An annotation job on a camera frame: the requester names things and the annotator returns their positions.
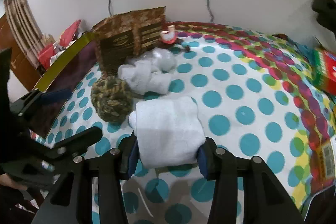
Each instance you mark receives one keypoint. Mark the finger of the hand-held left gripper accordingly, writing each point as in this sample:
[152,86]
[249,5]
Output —
[56,96]
[78,141]

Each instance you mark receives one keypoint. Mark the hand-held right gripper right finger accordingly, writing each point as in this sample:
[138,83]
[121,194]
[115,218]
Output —
[202,163]

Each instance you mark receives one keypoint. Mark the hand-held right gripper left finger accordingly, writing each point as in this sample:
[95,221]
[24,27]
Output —
[132,158]

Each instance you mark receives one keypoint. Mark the dark box with gold rim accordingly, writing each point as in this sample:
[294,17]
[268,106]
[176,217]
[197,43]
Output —
[71,66]

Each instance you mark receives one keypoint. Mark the white towel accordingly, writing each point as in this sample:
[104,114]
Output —
[143,78]
[168,129]

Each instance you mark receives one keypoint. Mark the brown wooden door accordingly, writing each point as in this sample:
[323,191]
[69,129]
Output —
[15,56]

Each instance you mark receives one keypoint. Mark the red plastic bag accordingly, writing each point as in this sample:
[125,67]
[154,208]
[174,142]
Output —
[67,35]

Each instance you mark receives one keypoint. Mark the polka dot bedsheet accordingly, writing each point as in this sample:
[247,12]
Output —
[236,98]

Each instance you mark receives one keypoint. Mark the brown patterned box lid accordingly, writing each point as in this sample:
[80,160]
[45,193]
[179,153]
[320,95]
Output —
[123,35]

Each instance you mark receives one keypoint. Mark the brown striped curtain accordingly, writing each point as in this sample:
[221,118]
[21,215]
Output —
[22,11]

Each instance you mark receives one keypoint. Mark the clear plastic bag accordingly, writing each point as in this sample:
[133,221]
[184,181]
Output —
[164,58]

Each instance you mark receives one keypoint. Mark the small brown toy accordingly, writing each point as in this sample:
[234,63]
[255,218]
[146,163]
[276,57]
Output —
[187,47]

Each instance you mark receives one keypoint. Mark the yellow packet with barcode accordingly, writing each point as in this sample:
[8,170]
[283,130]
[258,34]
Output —
[326,161]

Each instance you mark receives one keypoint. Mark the small santa figurine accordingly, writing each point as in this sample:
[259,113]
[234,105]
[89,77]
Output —
[168,35]

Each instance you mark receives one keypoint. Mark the red and green box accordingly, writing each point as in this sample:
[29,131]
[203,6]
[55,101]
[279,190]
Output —
[325,69]

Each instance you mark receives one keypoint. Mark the dark object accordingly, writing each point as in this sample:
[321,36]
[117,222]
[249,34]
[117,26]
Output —
[325,8]

